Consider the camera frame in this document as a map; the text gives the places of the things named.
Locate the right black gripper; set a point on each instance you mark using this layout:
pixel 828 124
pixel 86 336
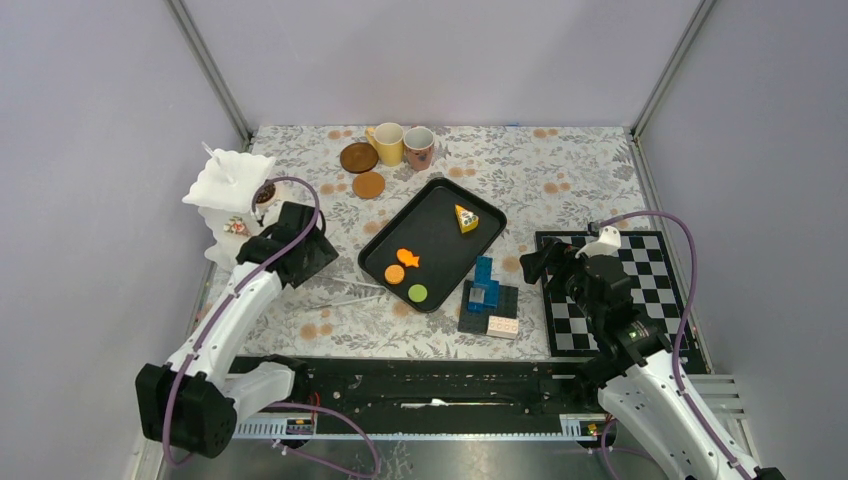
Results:
pixel 554 253

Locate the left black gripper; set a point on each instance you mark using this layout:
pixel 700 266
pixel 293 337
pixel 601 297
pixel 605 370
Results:
pixel 323 254

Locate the chocolate sprinkle donut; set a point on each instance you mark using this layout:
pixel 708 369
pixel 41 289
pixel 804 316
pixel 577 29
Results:
pixel 266 194

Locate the white strawberry cake slice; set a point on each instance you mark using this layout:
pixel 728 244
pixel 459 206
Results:
pixel 237 226

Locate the silver tongs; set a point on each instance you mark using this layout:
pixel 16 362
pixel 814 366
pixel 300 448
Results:
pixel 372 292

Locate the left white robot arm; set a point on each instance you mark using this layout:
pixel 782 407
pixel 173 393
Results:
pixel 189 402

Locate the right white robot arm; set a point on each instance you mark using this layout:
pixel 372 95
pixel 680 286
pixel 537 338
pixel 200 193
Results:
pixel 637 377

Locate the light brown round coaster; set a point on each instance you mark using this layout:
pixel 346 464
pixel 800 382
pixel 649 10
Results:
pixel 368 185

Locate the white tiered dessert stand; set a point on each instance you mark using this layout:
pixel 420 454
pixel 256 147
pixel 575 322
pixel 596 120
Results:
pixel 225 188

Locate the blue lego block stack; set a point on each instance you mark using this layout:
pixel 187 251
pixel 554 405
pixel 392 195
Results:
pixel 484 290

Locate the dark brown round coaster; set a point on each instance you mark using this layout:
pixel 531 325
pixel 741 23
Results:
pixel 359 157

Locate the beige lego brick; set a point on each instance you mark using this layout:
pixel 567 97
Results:
pixel 502 327

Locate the yellow cake slice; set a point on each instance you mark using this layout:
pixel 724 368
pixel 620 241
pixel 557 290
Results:
pixel 467 220

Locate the black lego baseplate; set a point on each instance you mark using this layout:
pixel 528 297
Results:
pixel 477 322

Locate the black white checkerboard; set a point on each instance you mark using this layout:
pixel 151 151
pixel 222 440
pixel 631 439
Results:
pixel 654 288

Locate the orange round biscuit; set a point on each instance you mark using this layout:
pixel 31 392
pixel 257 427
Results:
pixel 395 274

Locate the orange fish biscuit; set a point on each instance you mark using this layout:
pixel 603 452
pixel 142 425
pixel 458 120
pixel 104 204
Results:
pixel 407 258

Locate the yellow mug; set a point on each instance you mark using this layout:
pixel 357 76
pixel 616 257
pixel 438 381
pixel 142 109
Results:
pixel 387 140

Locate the black serving tray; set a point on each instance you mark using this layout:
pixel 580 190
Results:
pixel 427 226

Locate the green round cookie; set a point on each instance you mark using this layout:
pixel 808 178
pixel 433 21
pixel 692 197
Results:
pixel 417 293

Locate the pink patterned mug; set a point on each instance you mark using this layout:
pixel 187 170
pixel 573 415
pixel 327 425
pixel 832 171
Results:
pixel 419 146

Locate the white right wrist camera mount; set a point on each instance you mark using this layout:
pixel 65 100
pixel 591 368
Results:
pixel 607 244

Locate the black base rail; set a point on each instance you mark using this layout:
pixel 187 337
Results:
pixel 446 398

